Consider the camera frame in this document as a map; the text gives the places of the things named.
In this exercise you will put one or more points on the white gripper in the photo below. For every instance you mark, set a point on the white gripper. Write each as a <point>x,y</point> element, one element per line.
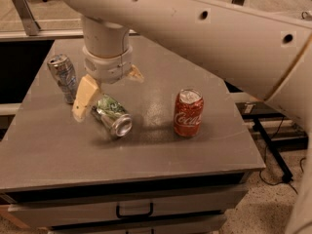
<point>107,67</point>

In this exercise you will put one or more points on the green soda can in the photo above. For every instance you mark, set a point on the green soda can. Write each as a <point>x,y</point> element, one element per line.
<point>114,117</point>

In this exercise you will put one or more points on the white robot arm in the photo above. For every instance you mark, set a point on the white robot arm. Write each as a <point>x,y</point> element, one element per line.
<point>268,57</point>

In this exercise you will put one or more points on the silver soda can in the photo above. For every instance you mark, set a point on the silver soda can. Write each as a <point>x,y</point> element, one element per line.
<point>64,74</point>

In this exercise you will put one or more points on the red Coca-Cola can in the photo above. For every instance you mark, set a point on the red Coca-Cola can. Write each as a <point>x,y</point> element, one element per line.
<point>189,105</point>

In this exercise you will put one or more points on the upper grey drawer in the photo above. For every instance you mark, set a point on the upper grey drawer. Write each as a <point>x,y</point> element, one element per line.
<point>125,206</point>

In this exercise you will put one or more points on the grey drawer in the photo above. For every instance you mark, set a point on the grey drawer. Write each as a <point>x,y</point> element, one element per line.
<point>125,206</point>
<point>197,224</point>

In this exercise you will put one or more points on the lower grey drawer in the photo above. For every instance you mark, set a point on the lower grey drawer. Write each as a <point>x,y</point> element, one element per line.
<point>197,224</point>

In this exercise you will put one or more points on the black metal stand leg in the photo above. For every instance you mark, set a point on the black metal stand leg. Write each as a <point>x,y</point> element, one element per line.
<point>287,174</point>

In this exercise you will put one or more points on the left metal railing bracket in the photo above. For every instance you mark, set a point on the left metal railing bracket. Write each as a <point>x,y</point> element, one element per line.
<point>30,26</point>

